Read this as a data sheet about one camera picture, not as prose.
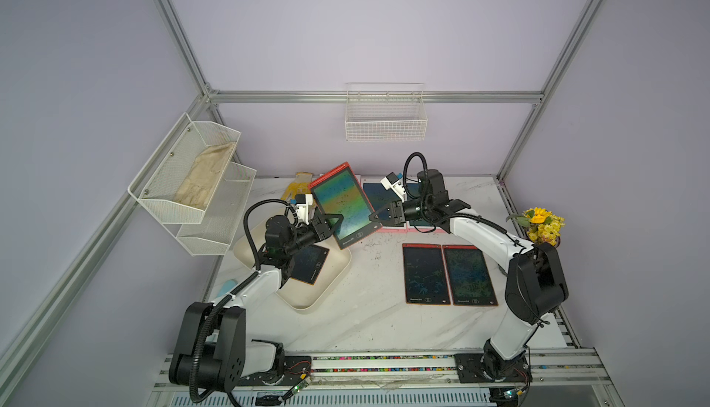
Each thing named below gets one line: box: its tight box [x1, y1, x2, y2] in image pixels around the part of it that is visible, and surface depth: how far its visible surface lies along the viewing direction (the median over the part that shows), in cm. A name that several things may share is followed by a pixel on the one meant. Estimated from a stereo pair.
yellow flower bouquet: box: [505, 207, 566, 248], surface depth 77 cm
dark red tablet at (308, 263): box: [290, 244, 331, 286], surface depth 97 cm
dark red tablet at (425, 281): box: [402, 243, 452, 306], surface depth 93 cm
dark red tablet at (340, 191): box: [308, 161, 383, 250], surface depth 80 cm
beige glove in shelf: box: [172, 140, 237, 210], surface depth 81 cm
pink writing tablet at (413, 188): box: [407, 178, 421, 200], surface depth 76 cm
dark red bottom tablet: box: [442, 244, 499, 307], surface depth 92 cm
